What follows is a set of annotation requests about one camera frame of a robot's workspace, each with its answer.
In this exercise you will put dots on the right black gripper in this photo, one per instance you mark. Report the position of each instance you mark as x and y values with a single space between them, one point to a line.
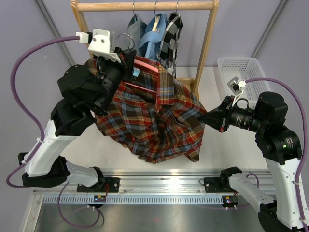
219 118

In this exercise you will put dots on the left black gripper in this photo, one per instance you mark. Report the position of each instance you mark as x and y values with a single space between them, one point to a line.
126 57

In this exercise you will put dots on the pink hanger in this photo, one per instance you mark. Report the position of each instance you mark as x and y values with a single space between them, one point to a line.
142 64

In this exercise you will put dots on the red plaid shirt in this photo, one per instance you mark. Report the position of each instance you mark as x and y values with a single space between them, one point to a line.
156 117

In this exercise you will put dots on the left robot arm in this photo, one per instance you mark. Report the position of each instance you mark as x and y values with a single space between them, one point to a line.
84 94

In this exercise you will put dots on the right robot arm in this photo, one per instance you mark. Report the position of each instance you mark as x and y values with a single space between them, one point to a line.
281 149

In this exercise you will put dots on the grey shirt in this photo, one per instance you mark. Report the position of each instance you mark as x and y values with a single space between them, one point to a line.
136 30

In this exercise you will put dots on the black white checked shirt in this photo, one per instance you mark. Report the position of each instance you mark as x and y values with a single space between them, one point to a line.
167 54

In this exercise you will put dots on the light blue shirt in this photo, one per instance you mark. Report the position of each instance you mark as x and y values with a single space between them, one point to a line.
151 40

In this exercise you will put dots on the wooden hanger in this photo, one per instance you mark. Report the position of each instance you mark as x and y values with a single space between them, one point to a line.
157 19

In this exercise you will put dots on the white plastic basket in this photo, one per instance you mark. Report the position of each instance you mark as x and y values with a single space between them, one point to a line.
244 68

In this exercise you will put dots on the wooden clothes rack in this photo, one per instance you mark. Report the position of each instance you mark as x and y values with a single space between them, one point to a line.
79 8

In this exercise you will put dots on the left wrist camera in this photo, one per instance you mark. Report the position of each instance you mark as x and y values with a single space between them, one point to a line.
101 45

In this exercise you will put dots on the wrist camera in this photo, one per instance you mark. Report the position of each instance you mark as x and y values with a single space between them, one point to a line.
101 45
237 86

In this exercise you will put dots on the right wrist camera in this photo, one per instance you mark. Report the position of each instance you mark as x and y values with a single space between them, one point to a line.
237 86

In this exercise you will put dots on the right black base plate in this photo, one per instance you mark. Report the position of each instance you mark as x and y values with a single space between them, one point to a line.
217 185

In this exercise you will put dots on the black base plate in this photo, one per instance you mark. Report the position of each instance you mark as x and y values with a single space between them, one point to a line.
217 185
111 185

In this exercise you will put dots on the aluminium rail frame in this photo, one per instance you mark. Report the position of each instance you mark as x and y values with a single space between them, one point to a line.
175 176

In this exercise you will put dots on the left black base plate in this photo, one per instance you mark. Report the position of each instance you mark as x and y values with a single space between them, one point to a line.
111 185

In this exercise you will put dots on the white slotted cable duct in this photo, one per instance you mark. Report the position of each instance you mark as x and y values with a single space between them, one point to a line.
136 199

